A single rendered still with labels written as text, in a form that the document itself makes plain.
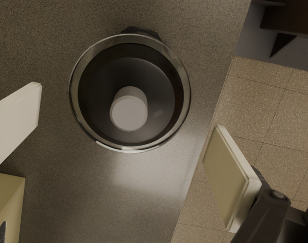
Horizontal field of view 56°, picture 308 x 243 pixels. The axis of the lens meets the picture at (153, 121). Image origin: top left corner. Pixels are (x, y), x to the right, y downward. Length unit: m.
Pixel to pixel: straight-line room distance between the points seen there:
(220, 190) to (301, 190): 1.77
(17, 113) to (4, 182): 0.42
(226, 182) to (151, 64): 0.12
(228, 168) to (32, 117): 0.12
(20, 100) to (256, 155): 1.59
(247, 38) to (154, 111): 1.26
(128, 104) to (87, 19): 0.29
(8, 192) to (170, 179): 0.28
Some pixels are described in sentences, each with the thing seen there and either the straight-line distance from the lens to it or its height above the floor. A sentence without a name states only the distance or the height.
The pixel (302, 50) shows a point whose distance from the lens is 1.59.
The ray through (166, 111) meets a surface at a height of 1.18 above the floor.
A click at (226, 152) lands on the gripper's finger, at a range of 0.17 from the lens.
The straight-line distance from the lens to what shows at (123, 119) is 0.22.
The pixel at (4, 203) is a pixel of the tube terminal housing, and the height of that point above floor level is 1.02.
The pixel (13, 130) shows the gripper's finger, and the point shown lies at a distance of 0.17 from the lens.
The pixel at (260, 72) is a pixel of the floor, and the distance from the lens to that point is 1.55.
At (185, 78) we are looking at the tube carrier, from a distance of 0.25.
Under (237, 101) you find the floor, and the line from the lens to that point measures 1.55.
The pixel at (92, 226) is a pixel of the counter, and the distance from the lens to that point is 0.63.
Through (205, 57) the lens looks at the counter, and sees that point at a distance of 0.49.
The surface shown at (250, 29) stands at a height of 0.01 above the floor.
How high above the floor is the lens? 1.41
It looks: 69 degrees down
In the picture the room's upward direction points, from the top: 175 degrees clockwise
